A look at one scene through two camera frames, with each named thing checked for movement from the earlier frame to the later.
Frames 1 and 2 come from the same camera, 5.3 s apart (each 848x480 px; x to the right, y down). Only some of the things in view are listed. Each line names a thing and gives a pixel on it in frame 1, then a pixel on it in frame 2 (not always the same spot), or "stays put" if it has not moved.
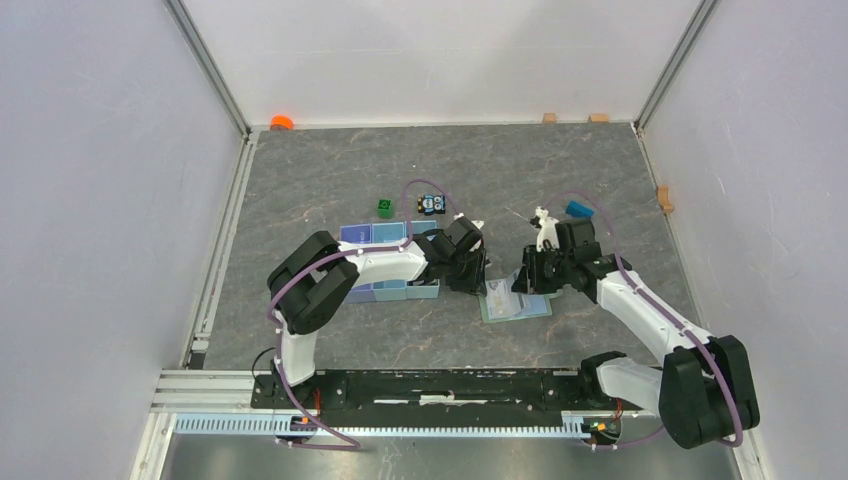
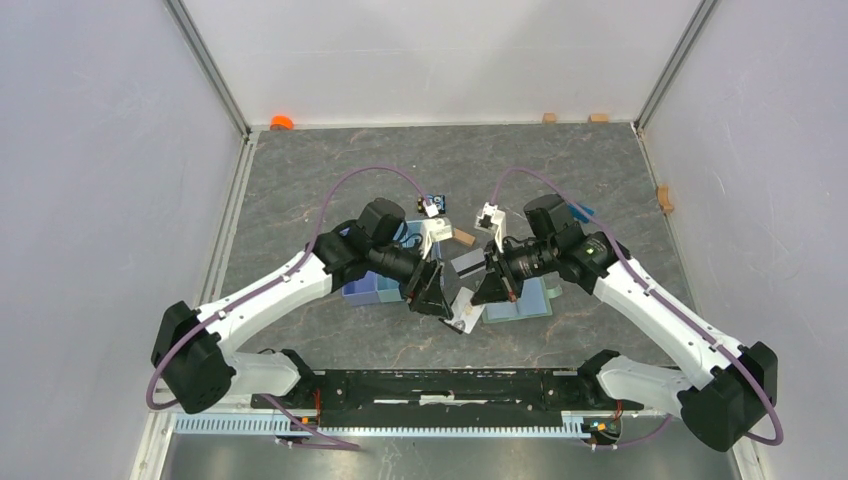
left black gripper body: x=466 y=271 to x=399 y=264
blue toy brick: x=577 y=209 stays put
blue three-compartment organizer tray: x=392 y=290 stays put
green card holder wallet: x=501 y=304 stays put
